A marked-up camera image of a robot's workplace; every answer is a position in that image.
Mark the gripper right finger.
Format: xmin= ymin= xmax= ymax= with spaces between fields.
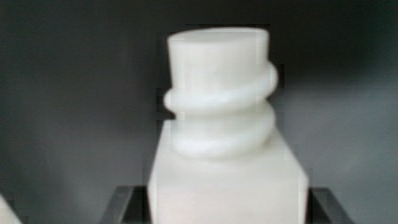
xmin=307 ymin=188 xmax=355 ymax=224

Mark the white leg with tag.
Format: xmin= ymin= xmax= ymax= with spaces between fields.
xmin=147 ymin=27 xmax=309 ymax=224

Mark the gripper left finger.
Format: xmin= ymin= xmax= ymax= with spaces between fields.
xmin=99 ymin=186 xmax=149 ymax=224

